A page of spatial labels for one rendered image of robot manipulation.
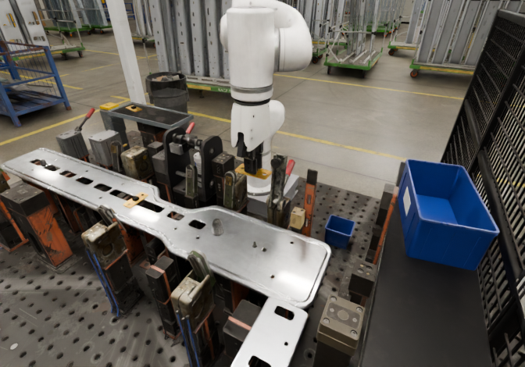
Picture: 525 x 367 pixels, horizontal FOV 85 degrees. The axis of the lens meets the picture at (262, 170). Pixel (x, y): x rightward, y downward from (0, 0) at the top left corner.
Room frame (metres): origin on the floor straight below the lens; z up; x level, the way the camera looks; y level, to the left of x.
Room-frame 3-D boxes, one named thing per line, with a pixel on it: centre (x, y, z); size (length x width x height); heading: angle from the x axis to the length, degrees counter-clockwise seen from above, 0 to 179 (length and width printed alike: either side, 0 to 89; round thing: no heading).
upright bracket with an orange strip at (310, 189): (0.67, -0.14, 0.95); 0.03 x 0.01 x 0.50; 63
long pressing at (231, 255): (0.79, 0.46, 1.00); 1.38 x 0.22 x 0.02; 63
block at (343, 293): (0.45, -0.21, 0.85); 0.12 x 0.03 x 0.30; 153
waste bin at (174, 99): (3.64, 1.20, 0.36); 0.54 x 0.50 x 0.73; 152
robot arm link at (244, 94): (0.58, 0.02, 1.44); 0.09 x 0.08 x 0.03; 153
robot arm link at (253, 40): (0.58, 0.02, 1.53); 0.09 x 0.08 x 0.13; 92
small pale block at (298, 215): (0.66, -0.11, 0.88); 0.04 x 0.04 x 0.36; 63
